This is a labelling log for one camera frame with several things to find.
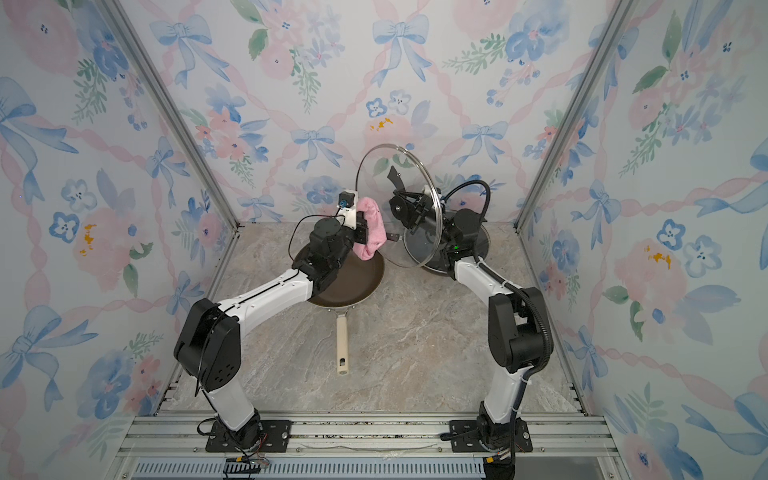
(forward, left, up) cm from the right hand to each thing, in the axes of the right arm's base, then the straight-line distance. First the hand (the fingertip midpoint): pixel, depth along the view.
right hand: (393, 198), depth 72 cm
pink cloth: (-2, +4, -9) cm, 10 cm away
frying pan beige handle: (-25, +13, -28) cm, 40 cm away
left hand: (+5, +8, -6) cm, 11 cm away
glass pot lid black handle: (+33, +8, -20) cm, 39 cm away
